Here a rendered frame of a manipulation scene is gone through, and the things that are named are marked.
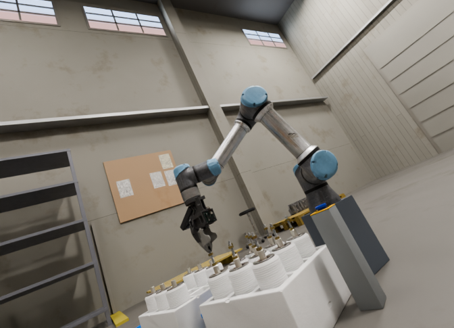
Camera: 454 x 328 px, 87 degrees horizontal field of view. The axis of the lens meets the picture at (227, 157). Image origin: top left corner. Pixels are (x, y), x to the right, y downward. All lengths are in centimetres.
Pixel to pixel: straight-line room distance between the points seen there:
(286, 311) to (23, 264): 378
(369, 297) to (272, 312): 30
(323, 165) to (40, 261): 381
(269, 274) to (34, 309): 363
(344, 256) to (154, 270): 356
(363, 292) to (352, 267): 7
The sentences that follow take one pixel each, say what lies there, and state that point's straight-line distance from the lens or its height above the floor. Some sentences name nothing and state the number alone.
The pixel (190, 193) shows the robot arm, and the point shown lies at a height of 57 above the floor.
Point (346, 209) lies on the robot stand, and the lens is 118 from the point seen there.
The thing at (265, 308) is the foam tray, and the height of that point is 14.
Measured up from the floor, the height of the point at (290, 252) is 23.
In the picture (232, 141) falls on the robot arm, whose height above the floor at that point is 75.
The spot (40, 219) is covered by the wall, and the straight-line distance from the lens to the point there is 431.
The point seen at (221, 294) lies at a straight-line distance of 97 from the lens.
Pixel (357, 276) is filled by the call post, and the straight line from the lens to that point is 91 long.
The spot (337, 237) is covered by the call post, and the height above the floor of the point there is 22.
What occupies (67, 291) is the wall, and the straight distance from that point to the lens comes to 413.
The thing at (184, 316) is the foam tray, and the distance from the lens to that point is 119.
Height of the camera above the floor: 37
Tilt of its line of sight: 16 degrees up
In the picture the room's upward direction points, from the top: 24 degrees counter-clockwise
